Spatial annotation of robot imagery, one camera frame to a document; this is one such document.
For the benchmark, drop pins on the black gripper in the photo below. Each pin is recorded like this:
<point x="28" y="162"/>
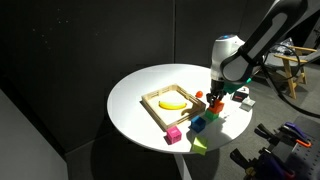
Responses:
<point x="216" y="88"/>

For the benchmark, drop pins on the orange block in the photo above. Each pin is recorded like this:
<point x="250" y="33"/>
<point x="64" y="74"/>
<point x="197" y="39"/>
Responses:
<point x="216" y="106"/>

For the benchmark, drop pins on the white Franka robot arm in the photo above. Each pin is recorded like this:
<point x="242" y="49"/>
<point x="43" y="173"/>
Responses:
<point x="230" y="50"/>

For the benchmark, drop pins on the blue block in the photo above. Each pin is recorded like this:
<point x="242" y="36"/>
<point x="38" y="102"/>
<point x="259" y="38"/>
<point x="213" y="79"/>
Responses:
<point x="198" y="124"/>

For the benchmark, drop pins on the lime green block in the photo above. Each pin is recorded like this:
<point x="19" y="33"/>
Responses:
<point x="199" y="145"/>

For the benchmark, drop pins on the pink block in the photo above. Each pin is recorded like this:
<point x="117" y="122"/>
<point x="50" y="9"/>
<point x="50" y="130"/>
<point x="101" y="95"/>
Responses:
<point x="173" y="135"/>

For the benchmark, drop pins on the gray cube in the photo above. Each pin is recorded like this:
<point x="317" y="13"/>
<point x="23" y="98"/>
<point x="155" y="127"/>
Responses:
<point x="247" y="104"/>

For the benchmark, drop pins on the yellow banana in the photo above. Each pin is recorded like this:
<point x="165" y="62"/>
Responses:
<point x="172" y="105"/>

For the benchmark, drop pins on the wooden tray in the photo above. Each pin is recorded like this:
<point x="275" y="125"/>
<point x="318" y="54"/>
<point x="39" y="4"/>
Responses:
<point x="166" y="120"/>

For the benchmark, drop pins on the wooden chair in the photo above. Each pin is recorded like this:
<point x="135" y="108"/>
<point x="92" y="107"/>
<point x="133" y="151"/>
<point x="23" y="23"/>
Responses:
<point x="293" y="71"/>

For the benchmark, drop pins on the purple orange spring clamp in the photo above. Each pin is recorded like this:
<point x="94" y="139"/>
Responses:
<point x="268" y="165"/>
<point x="297" y="132"/>

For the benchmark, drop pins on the perforated metal plate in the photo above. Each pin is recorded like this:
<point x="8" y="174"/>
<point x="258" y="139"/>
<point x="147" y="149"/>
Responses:
<point x="305" y="163"/>

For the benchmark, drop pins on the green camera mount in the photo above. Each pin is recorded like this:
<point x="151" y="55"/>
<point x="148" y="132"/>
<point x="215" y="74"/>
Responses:
<point x="237" y="85"/>

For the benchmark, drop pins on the white table pedestal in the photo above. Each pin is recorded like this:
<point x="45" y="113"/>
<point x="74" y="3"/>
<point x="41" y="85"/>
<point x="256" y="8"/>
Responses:
<point x="182" y="168"/>

